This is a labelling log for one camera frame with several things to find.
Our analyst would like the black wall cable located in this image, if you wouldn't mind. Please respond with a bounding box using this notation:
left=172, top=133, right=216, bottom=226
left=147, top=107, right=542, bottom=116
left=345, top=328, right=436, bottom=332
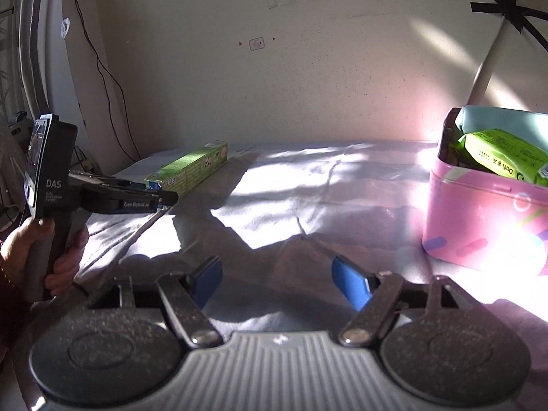
left=60, top=0, right=142, bottom=161

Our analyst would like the pink biscuit tin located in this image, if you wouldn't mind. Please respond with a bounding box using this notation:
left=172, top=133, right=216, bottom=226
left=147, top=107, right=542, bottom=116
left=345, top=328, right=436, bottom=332
left=422, top=106, right=548, bottom=277

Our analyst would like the mint fabric pouch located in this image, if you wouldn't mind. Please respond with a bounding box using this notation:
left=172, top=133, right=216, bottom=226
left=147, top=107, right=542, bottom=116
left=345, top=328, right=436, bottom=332
left=454, top=105, right=548, bottom=138

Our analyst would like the person's left hand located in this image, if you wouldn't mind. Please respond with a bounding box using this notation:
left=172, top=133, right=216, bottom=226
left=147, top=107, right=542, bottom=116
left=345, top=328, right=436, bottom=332
left=0, top=217, right=90, bottom=287

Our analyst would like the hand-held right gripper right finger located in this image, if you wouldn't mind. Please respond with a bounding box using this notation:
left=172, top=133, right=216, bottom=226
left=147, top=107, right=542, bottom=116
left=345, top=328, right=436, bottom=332
left=332, top=256, right=474, bottom=349

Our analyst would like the green wipes packet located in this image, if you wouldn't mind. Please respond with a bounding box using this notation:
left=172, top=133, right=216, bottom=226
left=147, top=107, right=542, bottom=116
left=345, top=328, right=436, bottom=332
left=457, top=128, right=548, bottom=187

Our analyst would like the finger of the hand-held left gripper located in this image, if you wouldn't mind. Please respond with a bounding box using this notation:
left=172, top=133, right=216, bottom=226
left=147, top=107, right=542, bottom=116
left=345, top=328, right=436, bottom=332
left=71, top=171, right=148, bottom=192
left=128, top=190, right=179, bottom=206

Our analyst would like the black tape cross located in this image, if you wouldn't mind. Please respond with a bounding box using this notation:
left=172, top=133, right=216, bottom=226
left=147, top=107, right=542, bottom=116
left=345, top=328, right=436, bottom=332
left=470, top=0, right=548, bottom=54

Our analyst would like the grey window frame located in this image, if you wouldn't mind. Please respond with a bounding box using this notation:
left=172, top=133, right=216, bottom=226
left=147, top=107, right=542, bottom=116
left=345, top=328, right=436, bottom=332
left=0, top=0, right=108, bottom=172

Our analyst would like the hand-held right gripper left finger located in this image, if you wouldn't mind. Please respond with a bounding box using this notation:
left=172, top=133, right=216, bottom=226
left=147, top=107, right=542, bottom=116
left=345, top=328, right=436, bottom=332
left=88, top=256, right=224, bottom=349

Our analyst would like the long green box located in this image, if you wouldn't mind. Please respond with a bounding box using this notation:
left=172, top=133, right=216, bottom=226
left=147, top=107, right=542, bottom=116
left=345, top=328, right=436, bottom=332
left=144, top=140, right=228, bottom=193

